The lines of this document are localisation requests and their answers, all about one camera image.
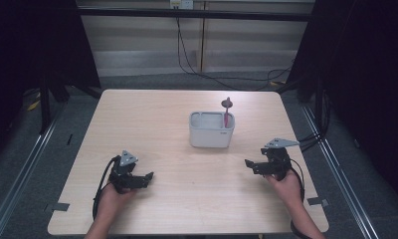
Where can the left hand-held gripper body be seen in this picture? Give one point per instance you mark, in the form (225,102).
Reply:
(122,174)

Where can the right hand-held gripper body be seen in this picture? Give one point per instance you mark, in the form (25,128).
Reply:
(278,162)

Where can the white toothbrush holder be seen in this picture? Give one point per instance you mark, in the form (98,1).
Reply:
(210,136)

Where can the grey and pink toothbrush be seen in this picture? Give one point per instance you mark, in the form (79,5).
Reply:
(226,117)

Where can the person's left hand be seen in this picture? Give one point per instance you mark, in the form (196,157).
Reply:
(109,200)

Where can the person's right hand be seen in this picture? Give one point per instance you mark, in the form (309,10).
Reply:
(290,191)

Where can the grey tape strip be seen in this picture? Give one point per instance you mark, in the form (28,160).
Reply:
(318,201)
(57,207)

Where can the small black tape strip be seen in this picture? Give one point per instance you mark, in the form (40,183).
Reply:
(69,139)

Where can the black metal stand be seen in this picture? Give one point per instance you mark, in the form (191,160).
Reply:
(45,109)

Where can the yellow floor tape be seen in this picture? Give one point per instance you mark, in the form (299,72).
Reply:
(34,104)

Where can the black curtain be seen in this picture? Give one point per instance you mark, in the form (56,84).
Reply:
(366,83)
(38,43)

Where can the metal floor rail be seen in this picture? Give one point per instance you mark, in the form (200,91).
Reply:
(21,172)
(343,172)

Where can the black horizontal frame bar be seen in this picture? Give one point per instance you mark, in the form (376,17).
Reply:
(193,14)

